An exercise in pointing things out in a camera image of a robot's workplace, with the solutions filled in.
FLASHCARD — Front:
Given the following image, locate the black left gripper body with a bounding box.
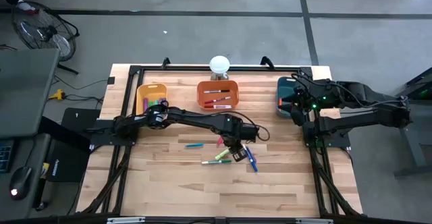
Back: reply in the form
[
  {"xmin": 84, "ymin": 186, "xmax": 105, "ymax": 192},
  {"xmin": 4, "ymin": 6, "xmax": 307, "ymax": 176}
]
[{"xmin": 221, "ymin": 114, "xmax": 261, "ymax": 163}]

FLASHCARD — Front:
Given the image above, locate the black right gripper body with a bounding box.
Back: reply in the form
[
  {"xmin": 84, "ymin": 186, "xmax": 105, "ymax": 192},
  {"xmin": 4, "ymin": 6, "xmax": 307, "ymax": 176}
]
[{"xmin": 290, "ymin": 78, "xmax": 311, "ymax": 127}]

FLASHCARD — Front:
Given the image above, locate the lime green highlighter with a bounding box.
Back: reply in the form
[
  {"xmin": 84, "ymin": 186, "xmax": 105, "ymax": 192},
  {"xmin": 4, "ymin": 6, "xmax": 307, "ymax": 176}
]
[{"xmin": 214, "ymin": 148, "xmax": 232, "ymax": 161}]

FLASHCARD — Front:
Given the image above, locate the blue dry-erase marker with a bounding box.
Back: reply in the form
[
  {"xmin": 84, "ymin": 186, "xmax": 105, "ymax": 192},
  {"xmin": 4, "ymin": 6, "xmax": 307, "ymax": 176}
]
[{"xmin": 244, "ymin": 148, "xmax": 259, "ymax": 173}]

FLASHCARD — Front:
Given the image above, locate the teal plastic bin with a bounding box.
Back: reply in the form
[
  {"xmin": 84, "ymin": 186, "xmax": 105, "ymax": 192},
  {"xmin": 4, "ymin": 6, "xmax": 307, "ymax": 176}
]
[{"xmin": 275, "ymin": 76, "xmax": 297, "ymax": 119}]

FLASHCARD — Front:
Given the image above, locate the orange plastic bin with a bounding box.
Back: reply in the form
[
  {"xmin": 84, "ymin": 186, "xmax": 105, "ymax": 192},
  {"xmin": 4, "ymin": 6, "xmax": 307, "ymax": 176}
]
[{"xmin": 196, "ymin": 80, "xmax": 240, "ymax": 112}]

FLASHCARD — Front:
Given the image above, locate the white mushroom lamp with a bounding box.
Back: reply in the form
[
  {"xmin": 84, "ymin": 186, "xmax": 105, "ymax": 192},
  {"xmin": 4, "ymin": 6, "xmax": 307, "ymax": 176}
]
[{"xmin": 209, "ymin": 55, "xmax": 232, "ymax": 82}]

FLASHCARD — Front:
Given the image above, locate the yellow plastic bin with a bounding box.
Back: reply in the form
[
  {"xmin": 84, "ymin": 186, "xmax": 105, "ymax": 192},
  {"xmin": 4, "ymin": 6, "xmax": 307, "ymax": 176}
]
[{"xmin": 136, "ymin": 82, "xmax": 169, "ymax": 117}]

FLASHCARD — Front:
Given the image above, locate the black metal stand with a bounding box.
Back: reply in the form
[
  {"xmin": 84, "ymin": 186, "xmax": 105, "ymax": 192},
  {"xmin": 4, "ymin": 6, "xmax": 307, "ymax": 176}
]
[{"xmin": 387, "ymin": 67, "xmax": 432, "ymax": 177}]

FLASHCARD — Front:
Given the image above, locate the black controller box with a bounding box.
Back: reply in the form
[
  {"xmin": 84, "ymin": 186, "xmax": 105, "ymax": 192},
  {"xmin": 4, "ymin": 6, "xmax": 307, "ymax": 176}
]
[{"xmin": 38, "ymin": 107, "xmax": 102, "ymax": 184}]

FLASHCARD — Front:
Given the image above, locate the yellow power plug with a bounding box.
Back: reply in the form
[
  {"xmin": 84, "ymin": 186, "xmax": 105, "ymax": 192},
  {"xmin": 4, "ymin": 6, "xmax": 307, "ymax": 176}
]
[{"xmin": 48, "ymin": 88, "xmax": 67, "ymax": 101}]

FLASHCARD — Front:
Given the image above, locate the black floor fan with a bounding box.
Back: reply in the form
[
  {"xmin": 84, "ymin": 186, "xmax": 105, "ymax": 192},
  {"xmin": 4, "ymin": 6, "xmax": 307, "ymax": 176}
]
[{"xmin": 11, "ymin": 0, "xmax": 81, "ymax": 76}]

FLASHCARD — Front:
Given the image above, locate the black computer mouse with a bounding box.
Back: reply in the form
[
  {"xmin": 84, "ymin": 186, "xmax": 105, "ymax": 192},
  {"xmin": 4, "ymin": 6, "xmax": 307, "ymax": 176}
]
[{"xmin": 9, "ymin": 165, "xmax": 34, "ymax": 202}]

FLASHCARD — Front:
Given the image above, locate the backlit keyboard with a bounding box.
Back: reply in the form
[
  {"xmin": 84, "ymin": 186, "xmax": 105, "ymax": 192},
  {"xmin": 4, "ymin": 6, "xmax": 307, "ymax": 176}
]
[{"xmin": 0, "ymin": 139, "xmax": 15, "ymax": 174}]

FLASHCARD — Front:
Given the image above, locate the dark grey desk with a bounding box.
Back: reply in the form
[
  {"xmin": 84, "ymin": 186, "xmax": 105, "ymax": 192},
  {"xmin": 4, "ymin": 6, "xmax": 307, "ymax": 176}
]
[{"xmin": 0, "ymin": 132, "xmax": 52, "ymax": 222}]

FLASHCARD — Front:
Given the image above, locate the person's shoe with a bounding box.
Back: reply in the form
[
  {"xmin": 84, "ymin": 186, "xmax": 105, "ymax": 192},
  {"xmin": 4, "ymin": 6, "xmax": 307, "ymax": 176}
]
[{"xmin": 15, "ymin": 0, "xmax": 36, "ymax": 16}]

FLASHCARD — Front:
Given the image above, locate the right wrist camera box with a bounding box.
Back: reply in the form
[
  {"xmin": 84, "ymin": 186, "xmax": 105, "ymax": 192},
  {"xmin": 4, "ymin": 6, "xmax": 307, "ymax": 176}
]
[{"xmin": 309, "ymin": 94, "xmax": 330, "ymax": 112}]

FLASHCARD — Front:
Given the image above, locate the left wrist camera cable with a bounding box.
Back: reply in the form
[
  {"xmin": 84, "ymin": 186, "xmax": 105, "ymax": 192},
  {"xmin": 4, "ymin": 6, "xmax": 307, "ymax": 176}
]
[{"xmin": 236, "ymin": 111, "xmax": 271, "ymax": 142}]

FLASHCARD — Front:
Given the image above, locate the black aluminium table frame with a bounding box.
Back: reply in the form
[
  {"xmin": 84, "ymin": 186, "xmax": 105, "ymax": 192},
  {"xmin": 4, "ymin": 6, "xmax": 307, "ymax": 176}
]
[{"xmin": 76, "ymin": 57, "xmax": 365, "ymax": 224}]

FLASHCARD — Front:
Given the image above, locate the silver metal bracket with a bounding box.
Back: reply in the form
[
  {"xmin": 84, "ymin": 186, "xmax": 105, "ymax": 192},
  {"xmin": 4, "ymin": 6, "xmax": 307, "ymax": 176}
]
[
  {"xmin": 295, "ymin": 218, "xmax": 334, "ymax": 224},
  {"xmin": 106, "ymin": 217, "xmax": 146, "ymax": 224}
]

